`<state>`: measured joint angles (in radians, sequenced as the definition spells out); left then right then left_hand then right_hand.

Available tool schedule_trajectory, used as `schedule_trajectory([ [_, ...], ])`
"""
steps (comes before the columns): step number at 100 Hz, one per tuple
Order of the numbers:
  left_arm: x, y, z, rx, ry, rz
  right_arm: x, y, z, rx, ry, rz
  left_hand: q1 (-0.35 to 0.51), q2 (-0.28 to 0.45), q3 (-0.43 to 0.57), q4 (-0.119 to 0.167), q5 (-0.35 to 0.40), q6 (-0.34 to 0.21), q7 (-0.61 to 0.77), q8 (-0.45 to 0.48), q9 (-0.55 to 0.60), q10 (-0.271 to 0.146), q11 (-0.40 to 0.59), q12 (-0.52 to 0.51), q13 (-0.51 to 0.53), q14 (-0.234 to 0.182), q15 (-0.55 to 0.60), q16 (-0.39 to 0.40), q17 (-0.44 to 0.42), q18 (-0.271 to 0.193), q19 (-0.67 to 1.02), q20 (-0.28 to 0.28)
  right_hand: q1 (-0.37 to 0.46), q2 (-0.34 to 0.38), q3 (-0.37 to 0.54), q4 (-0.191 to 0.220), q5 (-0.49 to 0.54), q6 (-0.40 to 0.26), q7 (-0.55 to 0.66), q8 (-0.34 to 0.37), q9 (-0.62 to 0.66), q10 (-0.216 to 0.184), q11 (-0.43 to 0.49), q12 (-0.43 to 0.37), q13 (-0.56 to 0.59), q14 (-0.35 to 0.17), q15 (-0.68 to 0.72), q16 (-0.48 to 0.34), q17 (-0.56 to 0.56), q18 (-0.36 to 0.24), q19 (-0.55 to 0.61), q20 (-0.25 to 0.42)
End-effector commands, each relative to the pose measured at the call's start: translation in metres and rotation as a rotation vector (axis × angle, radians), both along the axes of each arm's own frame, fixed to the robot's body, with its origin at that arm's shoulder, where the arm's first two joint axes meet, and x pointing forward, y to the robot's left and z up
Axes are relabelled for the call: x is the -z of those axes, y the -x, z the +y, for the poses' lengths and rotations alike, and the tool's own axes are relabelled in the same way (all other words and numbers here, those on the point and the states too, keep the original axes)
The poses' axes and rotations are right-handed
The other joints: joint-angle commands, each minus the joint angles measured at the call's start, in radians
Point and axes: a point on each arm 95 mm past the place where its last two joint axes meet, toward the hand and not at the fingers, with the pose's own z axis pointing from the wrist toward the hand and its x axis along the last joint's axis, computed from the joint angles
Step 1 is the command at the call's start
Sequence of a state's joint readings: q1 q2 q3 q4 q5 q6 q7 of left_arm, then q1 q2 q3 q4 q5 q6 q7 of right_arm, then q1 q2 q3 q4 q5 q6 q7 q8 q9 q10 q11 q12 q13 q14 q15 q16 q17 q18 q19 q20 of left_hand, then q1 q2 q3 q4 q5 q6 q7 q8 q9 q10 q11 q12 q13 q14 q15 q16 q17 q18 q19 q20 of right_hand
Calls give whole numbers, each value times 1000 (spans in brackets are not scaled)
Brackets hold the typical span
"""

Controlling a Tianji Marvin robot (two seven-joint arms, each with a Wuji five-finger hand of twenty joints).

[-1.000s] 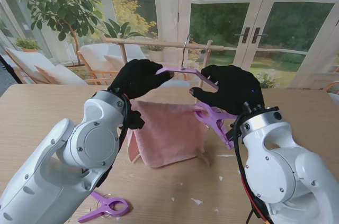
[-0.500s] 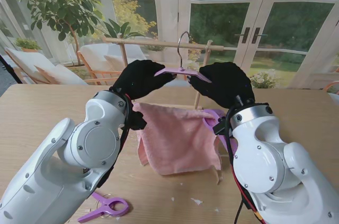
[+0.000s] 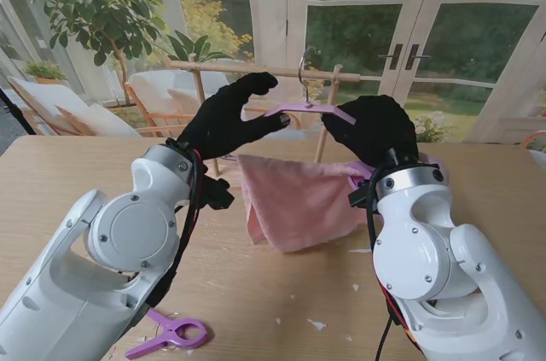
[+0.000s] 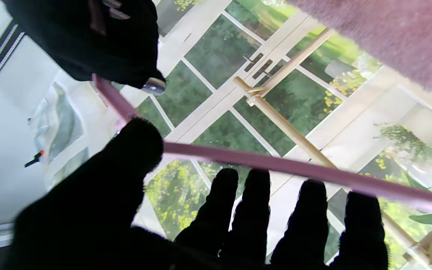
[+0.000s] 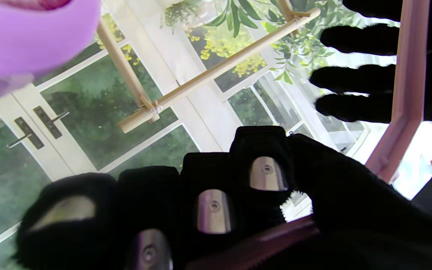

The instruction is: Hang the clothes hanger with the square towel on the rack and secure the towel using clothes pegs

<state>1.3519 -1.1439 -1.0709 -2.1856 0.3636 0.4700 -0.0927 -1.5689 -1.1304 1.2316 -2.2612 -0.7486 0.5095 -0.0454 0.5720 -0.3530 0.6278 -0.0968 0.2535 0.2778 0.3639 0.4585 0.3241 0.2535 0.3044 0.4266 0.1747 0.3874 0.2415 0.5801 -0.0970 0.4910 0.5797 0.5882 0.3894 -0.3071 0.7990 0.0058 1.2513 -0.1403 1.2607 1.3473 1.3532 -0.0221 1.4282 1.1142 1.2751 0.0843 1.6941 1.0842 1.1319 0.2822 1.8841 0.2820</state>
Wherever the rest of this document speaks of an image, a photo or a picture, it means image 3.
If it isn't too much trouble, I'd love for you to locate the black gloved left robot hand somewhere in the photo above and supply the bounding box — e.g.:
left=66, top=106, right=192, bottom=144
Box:
left=176, top=72, right=292, bottom=161

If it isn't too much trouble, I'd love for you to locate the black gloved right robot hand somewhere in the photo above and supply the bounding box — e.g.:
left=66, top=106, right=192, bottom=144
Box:
left=320, top=95, right=422, bottom=166

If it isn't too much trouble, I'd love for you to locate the purple clothes hanger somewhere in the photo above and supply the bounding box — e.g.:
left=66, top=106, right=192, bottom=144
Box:
left=221, top=45, right=357, bottom=162

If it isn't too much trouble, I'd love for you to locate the pink square towel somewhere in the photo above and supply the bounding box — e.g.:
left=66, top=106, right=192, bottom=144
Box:
left=237, top=154, right=369, bottom=254

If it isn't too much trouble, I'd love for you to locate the wooden hanging rack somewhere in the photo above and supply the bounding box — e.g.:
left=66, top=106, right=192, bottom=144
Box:
left=164, top=53, right=362, bottom=177

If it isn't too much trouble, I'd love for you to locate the white flowering pot plant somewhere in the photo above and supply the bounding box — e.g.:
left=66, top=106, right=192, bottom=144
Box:
left=413, top=111, right=456, bottom=143

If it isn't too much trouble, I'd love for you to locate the white cushioned lounge chair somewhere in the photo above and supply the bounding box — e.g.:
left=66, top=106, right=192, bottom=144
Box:
left=6, top=74, right=144, bottom=138
left=123, top=69, right=302, bottom=140

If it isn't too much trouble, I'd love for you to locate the broad leaf green plant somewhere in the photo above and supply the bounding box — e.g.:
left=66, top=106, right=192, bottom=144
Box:
left=166, top=30, right=235, bottom=64

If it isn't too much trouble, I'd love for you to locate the leafy potted tree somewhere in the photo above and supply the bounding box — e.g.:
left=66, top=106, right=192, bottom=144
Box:
left=15, top=0, right=180, bottom=108

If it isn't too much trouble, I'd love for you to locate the small green pot plant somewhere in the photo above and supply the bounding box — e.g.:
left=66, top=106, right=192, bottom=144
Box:
left=23, top=60, right=67, bottom=85

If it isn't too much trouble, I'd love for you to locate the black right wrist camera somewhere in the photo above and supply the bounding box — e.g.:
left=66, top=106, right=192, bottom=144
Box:
left=347, top=181, right=377, bottom=209

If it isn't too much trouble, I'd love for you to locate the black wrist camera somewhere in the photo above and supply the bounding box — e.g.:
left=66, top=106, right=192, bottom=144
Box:
left=347, top=181, right=377, bottom=209
left=200, top=175, right=235, bottom=211

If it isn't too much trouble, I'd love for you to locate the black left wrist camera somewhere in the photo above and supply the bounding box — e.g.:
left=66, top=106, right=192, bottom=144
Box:
left=200, top=175, right=235, bottom=211

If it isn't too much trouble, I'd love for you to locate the dark door handle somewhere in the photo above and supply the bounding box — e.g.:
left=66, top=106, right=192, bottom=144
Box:
left=404, top=43, right=432, bottom=72
left=377, top=43, right=404, bottom=72

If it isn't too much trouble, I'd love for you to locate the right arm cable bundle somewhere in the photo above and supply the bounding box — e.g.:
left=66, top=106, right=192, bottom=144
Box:
left=364, top=149, right=410, bottom=361

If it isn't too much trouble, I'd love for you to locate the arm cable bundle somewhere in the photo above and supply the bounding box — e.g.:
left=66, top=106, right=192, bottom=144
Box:
left=144, top=147, right=206, bottom=311
left=364, top=149, right=410, bottom=361

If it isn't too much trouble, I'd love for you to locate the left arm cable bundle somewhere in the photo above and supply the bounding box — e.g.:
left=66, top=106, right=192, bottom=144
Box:
left=144, top=147, right=206, bottom=311

